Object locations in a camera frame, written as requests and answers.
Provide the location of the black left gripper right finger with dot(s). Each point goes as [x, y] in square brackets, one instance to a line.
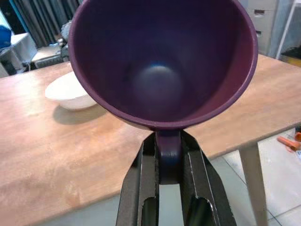
[207, 195]

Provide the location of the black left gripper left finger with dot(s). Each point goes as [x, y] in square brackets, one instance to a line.
[136, 195]

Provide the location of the purple mug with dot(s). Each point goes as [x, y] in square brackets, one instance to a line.
[164, 47]

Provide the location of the light wooden table leg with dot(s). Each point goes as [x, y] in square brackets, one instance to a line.
[254, 183]

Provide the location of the orange tool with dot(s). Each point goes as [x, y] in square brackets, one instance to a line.
[288, 142]

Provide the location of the white bowl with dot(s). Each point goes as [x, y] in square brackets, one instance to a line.
[70, 99]

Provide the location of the yellow and black box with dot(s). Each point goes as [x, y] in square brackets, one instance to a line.
[292, 56]

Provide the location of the white drawer cabinet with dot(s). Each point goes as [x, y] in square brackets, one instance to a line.
[261, 28]

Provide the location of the white shelf unit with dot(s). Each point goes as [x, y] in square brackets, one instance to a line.
[21, 47]

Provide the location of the dark grey curtains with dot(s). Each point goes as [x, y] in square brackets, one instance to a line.
[37, 18]

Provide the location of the blue bag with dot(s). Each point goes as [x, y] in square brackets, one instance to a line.
[4, 37]

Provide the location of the white metal frame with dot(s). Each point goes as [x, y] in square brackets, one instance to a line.
[285, 26]

